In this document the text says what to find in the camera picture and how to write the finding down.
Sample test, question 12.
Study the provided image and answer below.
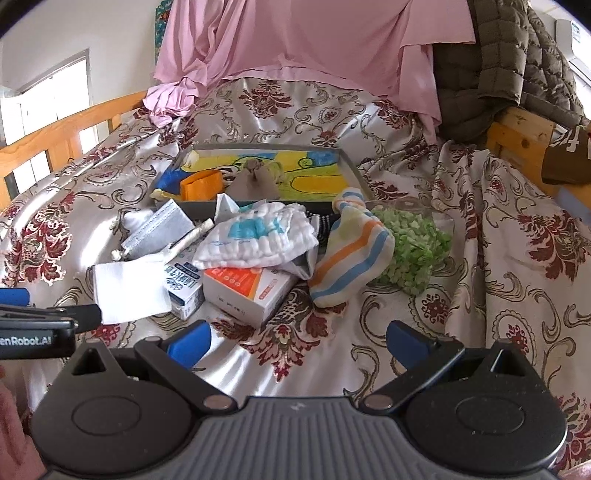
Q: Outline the person's left hand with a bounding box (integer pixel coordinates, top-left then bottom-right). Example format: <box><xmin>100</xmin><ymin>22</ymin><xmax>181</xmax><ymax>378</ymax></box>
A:
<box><xmin>0</xmin><ymin>364</ymin><xmax>48</xmax><ymax>480</ymax></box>

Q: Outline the grey fabric pouch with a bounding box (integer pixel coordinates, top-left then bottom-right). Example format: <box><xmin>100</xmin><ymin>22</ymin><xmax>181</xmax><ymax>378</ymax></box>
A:
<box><xmin>287</xmin><ymin>248</ymin><xmax>320</xmax><ymax>281</ymax></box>

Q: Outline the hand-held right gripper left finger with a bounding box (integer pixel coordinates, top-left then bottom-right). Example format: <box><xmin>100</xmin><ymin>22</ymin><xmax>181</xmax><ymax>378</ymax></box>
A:
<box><xmin>58</xmin><ymin>320</ymin><xmax>235</xmax><ymax>411</ymax></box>

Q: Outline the striped towel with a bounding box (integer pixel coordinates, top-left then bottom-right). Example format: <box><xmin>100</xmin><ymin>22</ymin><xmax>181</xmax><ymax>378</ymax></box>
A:
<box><xmin>308</xmin><ymin>186</ymin><xmax>396</xmax><ymax>308</ymax></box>

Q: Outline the grey face mask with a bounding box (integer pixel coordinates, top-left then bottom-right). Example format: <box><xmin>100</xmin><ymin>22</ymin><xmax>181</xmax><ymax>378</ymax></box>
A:
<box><xmin>121</xmin><ymin>199</ymin><xmax>197</xmax><ymax>260</ymax></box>

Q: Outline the olive puffer jacket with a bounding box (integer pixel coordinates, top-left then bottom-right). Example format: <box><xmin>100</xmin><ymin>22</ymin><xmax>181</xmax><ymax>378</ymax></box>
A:
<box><xmin>434</xmin><ymin>0</ymin><xmax>588</xmax><ymax>143</ymax></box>

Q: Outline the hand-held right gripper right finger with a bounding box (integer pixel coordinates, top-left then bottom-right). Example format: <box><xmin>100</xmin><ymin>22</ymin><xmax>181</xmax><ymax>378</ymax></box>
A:
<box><xmin>362</xmin><ymin>320</ymin><xmax>537</xmax><ymax>412</ymax></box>

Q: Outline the brown cloth with white print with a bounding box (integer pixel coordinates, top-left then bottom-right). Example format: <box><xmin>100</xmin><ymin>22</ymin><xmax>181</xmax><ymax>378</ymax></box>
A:
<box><xmin>541</xmin><ymin>122</ymin><xmax>591</xmax><ymax>186</ymax></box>

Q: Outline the green white patterned cloth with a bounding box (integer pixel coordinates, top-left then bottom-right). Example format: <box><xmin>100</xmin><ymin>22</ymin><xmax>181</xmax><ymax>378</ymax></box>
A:
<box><xmin>367</xmin><ymin>198</ymin><xmax>456</xmax><ymax>297</ymax></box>

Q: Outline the pink bed sheet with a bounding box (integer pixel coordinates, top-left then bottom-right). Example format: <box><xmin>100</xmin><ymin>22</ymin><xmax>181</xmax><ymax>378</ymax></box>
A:
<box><xmin>144</xmin><ymin>0</ymin><xmax>477</xmax><ymax>136</ymax></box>

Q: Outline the grey cloth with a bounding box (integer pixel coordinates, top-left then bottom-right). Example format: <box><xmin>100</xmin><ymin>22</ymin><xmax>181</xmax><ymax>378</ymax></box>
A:
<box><xmin>223</xmin><ymin>159</ymin><xmax>285</xmax><ymax>202</ymax></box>

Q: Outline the blue and white carton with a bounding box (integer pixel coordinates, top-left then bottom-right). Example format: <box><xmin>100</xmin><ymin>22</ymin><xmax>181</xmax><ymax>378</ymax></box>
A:
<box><xmin>163</xmin><ymin>249</ymin><xmax>206</xmax><ymax>322</ymax></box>

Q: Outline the white face mask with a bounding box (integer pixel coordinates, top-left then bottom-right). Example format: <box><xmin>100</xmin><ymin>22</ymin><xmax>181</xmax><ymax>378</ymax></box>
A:
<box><xmin>111</xmin><ymin>209</ymin><xmax>156</xmax><ymax>262</ymax></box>

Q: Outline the black striped sock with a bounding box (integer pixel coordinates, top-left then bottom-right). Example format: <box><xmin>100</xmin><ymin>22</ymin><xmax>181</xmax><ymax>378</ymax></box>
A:
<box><xmin>309</xmin><ymin>212</ymin><xmax>343</xmax><ymax>246</ymax></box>

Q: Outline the orange pouch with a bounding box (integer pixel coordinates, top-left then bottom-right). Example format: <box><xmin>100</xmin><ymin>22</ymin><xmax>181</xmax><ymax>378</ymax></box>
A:
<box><xmin>180</xmin><ymin>169</ymin><xmax>223</xmax><ymax>202</ymax></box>

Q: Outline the orange and white box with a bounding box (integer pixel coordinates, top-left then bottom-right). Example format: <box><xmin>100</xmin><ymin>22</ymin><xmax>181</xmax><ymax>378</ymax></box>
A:
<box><xmin>202</xmin><ymin>265</ymin><xmax>299</xmax><ymax>329</ymax></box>

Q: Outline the white tissue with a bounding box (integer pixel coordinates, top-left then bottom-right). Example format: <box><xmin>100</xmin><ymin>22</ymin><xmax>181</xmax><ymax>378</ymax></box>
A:
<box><xmin>92</xmin><ymin>257</ymin><xmax>174</xmax><ymax>325</ymax></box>

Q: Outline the white air conditioner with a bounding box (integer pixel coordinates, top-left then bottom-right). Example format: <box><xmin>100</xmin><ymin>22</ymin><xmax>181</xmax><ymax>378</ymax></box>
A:
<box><xmin>540</xmin><ymin>4</ymin><xmax>591</xmax><ymax>85</ymax></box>

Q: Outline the wooden bed frame post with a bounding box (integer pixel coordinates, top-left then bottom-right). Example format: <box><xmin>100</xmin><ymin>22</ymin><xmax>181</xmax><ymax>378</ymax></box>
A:
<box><xmin>487</xmin><ymin>106</ymin><xmax>591</xmax><ymax>185</ymax></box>

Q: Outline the floral satin bedspread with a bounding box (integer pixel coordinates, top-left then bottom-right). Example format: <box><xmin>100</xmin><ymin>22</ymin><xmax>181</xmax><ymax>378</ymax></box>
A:
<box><xmin>0</xmin><ymin>76</ymin><xmax>591</xmax><ymax>480</ymax></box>

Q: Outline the white muslin cloth blue print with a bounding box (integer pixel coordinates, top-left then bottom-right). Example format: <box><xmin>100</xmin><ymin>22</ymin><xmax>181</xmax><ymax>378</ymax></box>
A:
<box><xmin>191</xmin><ymin>202</ymin><xmax>322</xmax><ymax>271</ymax></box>

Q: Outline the white gauze roll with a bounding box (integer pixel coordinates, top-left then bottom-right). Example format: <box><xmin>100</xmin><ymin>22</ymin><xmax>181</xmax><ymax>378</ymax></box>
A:
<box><xmin>163</xmin><ymin>219</ymin><xmax>216</xmax><ymax>260</ymax></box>

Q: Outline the window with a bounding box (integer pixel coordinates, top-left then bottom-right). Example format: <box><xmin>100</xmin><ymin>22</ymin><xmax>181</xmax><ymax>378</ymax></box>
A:
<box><xmin>0</xmin><ymin>48</ymin><xmax>91</xmax><ymax>185</ymax></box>

